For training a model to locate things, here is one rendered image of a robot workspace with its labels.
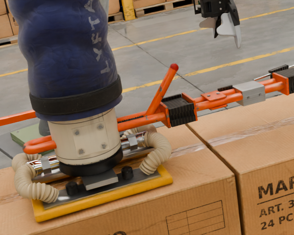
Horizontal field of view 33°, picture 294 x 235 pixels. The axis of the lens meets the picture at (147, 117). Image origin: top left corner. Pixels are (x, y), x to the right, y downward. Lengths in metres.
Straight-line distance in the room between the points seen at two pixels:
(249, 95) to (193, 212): 0.36
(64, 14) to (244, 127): 0.66
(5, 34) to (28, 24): 7.29
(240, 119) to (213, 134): 0.13
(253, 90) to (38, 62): 0.58
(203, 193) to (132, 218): 0.18
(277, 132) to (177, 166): 0.31
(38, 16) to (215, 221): 0.66
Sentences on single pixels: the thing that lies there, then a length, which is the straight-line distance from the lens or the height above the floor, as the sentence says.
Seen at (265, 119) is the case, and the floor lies 0.94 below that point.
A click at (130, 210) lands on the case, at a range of 1.21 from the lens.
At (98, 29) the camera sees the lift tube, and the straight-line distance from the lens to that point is 1.15.
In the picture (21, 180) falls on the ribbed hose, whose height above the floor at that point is 1.04.
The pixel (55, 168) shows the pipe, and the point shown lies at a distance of 1.29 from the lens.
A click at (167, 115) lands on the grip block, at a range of 1.29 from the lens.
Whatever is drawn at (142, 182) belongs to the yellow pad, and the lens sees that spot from 1.23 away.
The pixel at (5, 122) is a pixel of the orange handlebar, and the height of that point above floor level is 1.08.
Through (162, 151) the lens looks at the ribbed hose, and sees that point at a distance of 1.24.
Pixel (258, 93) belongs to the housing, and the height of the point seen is 1.07.
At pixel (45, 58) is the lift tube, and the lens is 1.14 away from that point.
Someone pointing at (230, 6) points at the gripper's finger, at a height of 1.32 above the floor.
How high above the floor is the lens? 1.56
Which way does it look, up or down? 22 degrees down
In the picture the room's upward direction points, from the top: 10 degrees counter-clockwise
